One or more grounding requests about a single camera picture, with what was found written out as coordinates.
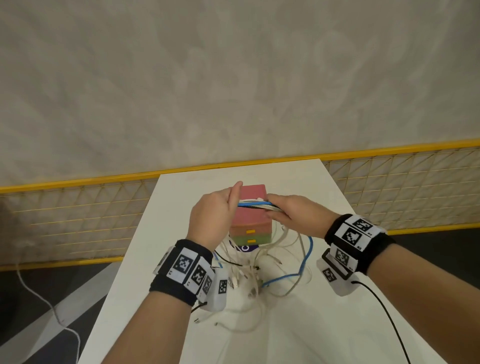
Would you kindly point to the person's left hand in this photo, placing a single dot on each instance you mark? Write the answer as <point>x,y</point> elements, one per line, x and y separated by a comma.
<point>210,221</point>

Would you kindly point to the person's right hand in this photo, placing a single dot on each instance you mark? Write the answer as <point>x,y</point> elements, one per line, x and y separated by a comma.
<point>307,217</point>

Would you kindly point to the pink drawer box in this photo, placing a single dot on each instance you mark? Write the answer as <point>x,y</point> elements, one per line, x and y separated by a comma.
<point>249,221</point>

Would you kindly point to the person's right forearm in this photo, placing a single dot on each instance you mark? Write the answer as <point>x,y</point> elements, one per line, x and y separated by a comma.
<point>423,303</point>

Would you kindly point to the person's left forearm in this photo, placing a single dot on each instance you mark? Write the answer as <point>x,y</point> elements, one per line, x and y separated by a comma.
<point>150,330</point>

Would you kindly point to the dark blue round container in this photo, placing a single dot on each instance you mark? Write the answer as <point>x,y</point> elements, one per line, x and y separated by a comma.
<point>245,248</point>

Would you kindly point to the black right wristband with markers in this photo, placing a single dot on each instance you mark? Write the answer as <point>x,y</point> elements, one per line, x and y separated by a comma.
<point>360,240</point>

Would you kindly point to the black wristband with markers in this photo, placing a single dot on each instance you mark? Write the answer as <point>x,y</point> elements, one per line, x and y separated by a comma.
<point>360,240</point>
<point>180,270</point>

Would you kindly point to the black left wristband with markers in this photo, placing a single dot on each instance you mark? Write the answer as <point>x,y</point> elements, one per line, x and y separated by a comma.
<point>180,270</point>

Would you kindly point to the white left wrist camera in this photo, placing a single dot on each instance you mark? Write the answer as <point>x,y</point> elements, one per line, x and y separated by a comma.
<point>219,290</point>

